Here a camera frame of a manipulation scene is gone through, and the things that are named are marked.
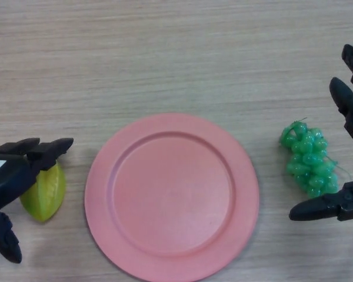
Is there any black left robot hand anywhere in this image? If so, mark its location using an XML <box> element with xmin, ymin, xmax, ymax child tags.
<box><xmin>0</xmin><ymin>137</ymin><xmax>74</xmax><ymax>264</ymax></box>

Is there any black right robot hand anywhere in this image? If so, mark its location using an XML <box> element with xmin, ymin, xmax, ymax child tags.
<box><xmin>288</xmin><ymin>43</ymin><xmax>353</xmax><ymax>221</ymax></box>

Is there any yellow starfruit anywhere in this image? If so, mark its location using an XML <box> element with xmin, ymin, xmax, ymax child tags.
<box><xmin>19</xmin><ymin>163</ymin><xmax>67</xmax><ymax>223</ymax></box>

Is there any pink round plate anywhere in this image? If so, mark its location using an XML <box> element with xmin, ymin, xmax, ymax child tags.
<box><xmin>84</xmin><ymin>113</ymin><xmax>259</xmax><ymax>282</ymax></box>

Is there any green grape bunch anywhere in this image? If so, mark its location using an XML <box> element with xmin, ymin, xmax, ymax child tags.
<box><xmin>279</xmin><ymin>117</ymin><xmax>347</xmax><ymax>198</ymax></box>

